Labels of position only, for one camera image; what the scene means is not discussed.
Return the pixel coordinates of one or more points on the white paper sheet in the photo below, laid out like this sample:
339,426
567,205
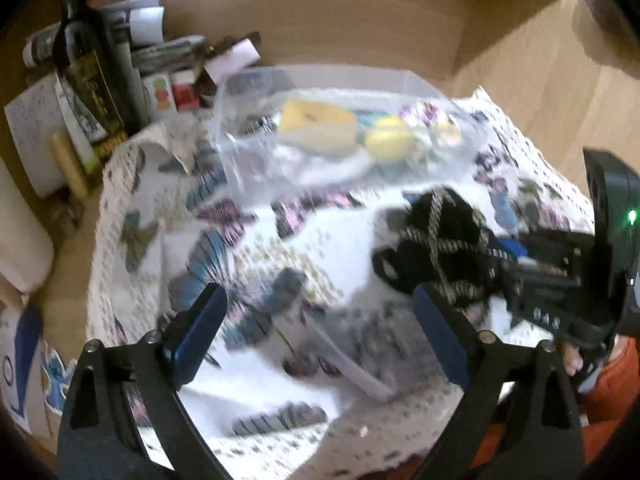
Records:
32,117

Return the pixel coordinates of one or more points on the stack of papers and magazines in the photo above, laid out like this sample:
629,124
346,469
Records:
136,30

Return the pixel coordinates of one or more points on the small white cardboard box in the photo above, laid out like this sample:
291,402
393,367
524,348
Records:
230,55

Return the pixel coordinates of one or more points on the white fluffy cloth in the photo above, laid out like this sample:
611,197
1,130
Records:
322,171

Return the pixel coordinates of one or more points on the butterfly print lace tablecloth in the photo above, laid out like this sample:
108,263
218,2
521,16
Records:
165,202

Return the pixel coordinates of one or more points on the pink ceramic mug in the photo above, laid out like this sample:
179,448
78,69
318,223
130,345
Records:
27,251

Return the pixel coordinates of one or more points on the yellow sponge block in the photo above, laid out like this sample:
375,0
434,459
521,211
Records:
318,127

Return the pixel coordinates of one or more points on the round yellow sponge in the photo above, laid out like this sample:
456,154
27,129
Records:
390,139

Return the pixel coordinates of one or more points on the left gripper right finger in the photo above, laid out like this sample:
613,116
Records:
542,436

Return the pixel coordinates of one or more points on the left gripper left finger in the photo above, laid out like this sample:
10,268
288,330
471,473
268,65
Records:
98,437

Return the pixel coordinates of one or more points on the black white patterned scarf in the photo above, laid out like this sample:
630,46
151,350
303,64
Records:
444,243

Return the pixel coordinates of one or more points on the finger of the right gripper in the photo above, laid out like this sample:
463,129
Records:
520,278
546,246

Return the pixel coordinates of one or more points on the clear plastic storage box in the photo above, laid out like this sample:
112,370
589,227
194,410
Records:
259,166

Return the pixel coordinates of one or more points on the dark wine bottle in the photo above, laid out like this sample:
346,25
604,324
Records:
83,54

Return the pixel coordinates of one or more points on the floral print cloth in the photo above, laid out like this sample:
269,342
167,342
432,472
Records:
428,119

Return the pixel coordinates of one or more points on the person's right hand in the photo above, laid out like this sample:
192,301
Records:
574,362

